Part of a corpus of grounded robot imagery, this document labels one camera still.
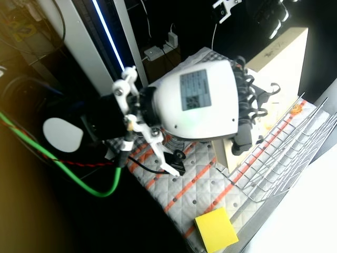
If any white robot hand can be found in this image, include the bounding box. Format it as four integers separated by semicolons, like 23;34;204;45
153;55;281;157
246;0;290;40

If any beige cardboard box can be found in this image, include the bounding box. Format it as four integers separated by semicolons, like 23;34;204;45
212;26;309;174

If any brown cardboard box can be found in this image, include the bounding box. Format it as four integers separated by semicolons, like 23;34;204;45
139;45;182;84

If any white power strip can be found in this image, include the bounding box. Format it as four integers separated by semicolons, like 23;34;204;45
143;43;180;62

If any white plug charger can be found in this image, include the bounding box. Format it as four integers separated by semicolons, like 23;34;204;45
167;31;179;46

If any grey quilt with orange stripes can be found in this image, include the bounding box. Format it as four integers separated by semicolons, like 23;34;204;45
105;46;330;246

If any white column with blue light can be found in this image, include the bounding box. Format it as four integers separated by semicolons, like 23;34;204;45
36;0;150;96

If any yellow sticky note pad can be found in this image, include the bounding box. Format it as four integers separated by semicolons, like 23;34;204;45
193;207;240;253

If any thin white cable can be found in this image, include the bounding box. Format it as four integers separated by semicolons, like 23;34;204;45
211;23;218;51

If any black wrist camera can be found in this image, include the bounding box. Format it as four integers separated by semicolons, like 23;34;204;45
164;149;186;176

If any wire dish rack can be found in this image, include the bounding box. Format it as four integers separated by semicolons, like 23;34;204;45
216;92;330;203

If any green cable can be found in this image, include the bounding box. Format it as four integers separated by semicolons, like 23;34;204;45
0;112;123;198

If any black looped cable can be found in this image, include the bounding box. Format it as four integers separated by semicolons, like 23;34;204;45
0;0;66;56

